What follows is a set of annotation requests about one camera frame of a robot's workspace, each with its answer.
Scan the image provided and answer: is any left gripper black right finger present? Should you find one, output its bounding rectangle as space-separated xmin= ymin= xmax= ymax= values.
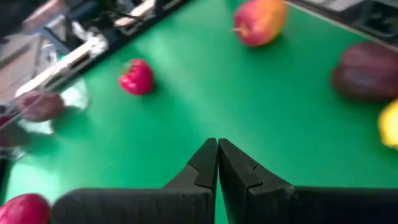
xmin=218 ymin=138 xmax=398 ymax=224

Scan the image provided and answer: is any red tomato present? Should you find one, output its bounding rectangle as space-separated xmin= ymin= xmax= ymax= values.
xmin=118 ymin=58 xmax=155 ymax=96
xmin=0 ymin=192 xmax=52 ymax=224

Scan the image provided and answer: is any red and yellow apple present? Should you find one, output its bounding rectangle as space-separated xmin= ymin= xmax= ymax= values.
xmin=231 ymin=0 xmax=289 ymax=47

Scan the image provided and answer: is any white metal bracket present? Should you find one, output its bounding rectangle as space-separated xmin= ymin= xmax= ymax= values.
xmin=15 ymin=40 xmax=108 ymax=97

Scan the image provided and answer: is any clear plastic basket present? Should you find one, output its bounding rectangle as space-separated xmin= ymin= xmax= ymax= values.
xmin=0 ymin=42 xmax=91 ymax=159

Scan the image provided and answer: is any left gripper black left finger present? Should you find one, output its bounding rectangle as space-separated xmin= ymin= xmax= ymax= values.
xmin=51 ymin=138 xmax=218 ymax=224

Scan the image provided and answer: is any yellow lemon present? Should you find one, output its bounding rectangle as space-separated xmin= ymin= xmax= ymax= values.
xmin=377 ymin=98 xmax=398 ymax=149

